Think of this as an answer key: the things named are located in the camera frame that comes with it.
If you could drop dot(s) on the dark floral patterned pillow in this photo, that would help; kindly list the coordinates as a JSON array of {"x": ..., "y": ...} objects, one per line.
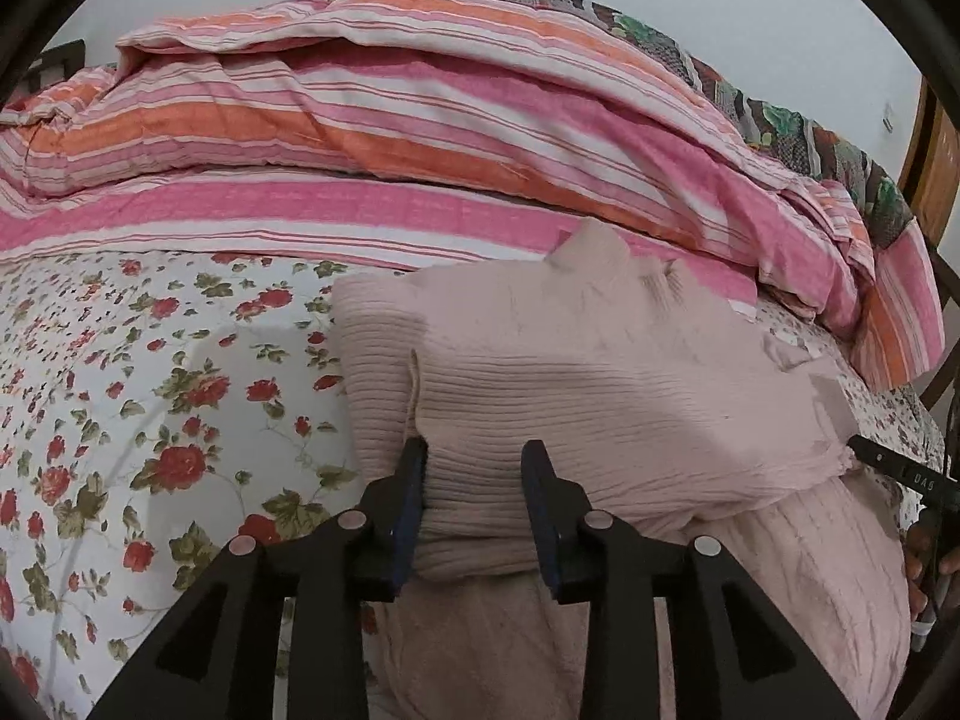
[{"x": 757, "y": 116}]

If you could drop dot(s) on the pink orange striped quilt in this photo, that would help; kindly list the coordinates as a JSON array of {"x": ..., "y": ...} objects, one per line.
[{"x": 450, "y": 150}]

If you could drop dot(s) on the white floral bed sheet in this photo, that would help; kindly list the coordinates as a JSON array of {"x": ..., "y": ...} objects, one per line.
[{"x": 187, "y": 405}]

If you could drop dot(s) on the dark wooden headboard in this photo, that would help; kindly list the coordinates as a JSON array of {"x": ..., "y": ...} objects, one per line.
[{"x": 56, "y": 60}]

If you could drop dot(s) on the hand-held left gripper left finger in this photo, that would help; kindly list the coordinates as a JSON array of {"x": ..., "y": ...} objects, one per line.
[{"x": 409, "y": 517}]

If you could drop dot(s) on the person's right hand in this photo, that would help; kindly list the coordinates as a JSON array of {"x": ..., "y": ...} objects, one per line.
[{"x": 915, "y": 562}]

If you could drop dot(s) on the wooden bed headboard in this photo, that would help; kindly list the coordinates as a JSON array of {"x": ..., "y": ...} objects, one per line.
[{"x": 937, "y": 165}]

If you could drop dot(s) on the pink ribbed knit sweater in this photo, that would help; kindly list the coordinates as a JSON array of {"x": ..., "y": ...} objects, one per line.
[{"x": 615, "y": 405}]

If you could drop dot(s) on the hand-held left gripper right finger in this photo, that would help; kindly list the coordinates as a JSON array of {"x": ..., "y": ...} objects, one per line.
[{"x": 541, "y": 517}]

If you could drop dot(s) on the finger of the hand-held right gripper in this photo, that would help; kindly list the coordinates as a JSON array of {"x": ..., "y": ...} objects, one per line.
[{"x": 874, "y": 454}]

